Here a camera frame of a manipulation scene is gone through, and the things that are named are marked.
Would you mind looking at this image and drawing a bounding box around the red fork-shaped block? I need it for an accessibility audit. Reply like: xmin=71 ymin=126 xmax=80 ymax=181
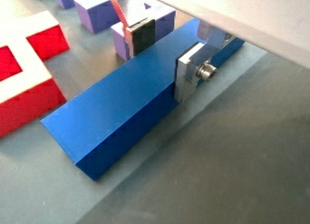
xmin=0 ymin=11 xmax=69 ymax=138

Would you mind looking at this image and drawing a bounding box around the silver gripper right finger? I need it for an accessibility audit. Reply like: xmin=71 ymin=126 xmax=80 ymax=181
xmin=174 ymin=21 xmax=234 ymax=102

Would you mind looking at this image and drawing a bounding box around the blue rectangular bar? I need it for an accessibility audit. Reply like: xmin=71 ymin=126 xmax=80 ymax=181
xmin=40 ymin=17 xmax=246 ymax=181

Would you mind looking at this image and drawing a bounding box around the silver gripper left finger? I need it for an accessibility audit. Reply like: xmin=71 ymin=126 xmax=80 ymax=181
xmin=111 ymin=0 xmax=155 ymax=56

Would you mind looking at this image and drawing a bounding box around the purple fork-shaped block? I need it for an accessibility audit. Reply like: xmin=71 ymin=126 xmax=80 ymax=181
xmin=57 ymin=0 xmax=175 ymax=61

